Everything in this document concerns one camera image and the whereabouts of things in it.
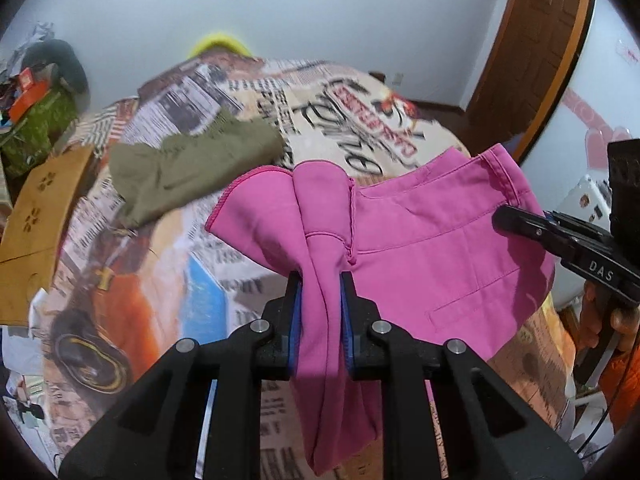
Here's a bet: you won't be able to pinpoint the grey neck pillow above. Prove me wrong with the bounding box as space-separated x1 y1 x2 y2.
22 39 88 93

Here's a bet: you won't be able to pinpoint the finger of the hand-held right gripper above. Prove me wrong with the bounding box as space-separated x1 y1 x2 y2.
547 211 612 242
492 205 571 261

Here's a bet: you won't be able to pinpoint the green patterned box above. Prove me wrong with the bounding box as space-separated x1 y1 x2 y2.
0 85 78 178

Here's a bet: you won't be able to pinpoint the wooden board with flower cutouts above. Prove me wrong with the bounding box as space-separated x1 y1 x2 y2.
0 146 96 326

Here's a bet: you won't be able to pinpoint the white appliance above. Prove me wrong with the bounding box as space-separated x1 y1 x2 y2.
550 175 613 311

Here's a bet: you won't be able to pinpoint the orange box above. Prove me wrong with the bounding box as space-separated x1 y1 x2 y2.
10 69 51 121

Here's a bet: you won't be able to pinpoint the printed blanket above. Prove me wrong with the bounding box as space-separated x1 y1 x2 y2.
0 52 581 480

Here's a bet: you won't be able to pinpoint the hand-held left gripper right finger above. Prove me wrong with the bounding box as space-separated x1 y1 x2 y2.
339 271 586 480

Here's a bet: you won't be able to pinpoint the brown wooden door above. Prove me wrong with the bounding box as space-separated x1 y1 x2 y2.
462 0 598 166

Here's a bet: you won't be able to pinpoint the yellow pillow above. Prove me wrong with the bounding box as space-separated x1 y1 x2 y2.
189 32 255 58

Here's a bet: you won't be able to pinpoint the person's right forearm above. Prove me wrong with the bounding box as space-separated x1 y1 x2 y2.
597 345 640 431

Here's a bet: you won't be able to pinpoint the olive green pants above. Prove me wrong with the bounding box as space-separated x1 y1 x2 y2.
108 109 285 227

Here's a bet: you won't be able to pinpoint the person's right hand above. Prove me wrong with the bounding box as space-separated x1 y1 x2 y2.
576 284 640 356

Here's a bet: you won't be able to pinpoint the pink pants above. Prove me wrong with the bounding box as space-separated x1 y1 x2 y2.
205 143 557 477

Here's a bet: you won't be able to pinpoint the white cloth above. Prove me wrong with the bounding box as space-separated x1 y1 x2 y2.
0 327 48 376

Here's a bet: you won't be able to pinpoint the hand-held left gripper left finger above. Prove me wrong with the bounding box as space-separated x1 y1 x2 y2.
59 270 305 480

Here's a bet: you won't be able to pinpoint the pink heart wall sticker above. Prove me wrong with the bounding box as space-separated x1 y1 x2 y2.
560 40 640 166

